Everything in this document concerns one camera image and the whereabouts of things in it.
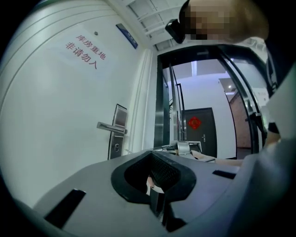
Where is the person's left hand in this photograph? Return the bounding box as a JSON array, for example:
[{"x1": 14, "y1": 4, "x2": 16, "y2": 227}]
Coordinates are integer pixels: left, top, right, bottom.
[{"x1": 145, "y1": 175, "x2": 165, "y2": 194}]

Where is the person's dark clothing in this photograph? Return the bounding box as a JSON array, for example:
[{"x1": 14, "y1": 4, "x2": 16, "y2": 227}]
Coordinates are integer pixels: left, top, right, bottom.
[{"x1": 263, "y1": 37, "x2": 296, "y2": 109}]

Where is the dark brown door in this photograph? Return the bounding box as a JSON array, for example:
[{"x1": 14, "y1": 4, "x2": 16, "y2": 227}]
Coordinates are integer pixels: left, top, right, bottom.
[{"x1": 181, "y1": 107, "x2": 218, "y2": 158}]

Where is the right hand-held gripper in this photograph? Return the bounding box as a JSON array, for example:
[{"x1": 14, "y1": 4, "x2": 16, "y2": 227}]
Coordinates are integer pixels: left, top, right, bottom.
[{"x1": 154, "y1": 139, "x2": 217, "y2": 163}]

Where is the blue door sign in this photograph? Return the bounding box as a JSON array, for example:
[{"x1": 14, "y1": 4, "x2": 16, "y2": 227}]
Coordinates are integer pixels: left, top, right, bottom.
[{"x1": 115, "y1": 23, "x2": 139, "y2": 50}]

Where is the silver door lock with handle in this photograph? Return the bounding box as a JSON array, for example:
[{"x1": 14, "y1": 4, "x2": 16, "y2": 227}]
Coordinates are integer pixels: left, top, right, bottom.
[{"x1": 96, "y1": 103, "x2": 129, "y2": 160}]

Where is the white door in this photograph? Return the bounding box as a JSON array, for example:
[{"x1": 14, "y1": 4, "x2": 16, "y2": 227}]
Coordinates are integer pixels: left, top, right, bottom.
[{"x1": 0, "y1": 0, "x2": 148, "y2": 209}]

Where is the black head-worn camera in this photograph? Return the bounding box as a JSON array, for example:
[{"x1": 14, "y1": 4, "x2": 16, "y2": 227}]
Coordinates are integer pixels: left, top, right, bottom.
[{"x1": 165, "y1": 19, "x2": 186, "y2": 44}]

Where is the red door decoration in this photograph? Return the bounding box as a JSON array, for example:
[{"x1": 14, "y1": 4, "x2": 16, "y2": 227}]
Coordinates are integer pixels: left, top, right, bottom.
[{"x1": 187, "y1": 116, "x2": 202, "y2": 130}]

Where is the black framed glass door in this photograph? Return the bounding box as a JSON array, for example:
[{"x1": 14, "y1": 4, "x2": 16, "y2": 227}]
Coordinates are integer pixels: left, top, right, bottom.
[{"x1": 153, "y1": 43, "x2": 270, "y2": 161}]

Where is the person's head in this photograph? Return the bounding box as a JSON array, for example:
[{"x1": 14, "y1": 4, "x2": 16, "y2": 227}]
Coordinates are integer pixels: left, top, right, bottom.
[{"x1": 179, "y1": 0, "x2": 270, "y2": 44}]

